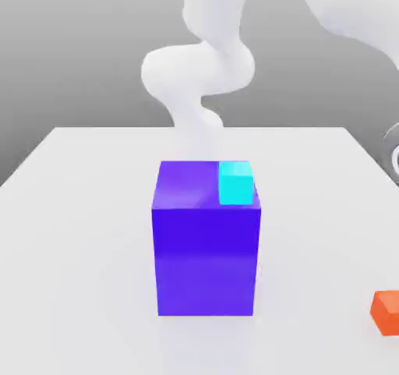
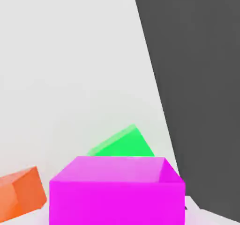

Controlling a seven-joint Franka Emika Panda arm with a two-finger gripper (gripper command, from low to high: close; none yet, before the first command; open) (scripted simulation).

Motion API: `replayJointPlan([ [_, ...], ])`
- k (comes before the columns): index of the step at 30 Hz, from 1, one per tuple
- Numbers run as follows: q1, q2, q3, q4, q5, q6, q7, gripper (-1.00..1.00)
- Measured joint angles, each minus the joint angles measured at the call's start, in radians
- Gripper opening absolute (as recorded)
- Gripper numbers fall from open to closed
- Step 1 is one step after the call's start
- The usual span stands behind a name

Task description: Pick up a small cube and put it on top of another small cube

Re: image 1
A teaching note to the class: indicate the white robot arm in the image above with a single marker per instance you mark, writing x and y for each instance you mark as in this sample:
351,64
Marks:
199,69

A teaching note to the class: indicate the small cyan cube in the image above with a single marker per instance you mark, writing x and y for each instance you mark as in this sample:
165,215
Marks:
235,184

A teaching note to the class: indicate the small orange cube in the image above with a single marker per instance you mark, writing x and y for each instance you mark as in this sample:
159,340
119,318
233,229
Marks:
388,314

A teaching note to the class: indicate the large purple box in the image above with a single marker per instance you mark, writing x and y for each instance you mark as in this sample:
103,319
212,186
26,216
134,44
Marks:
205,256

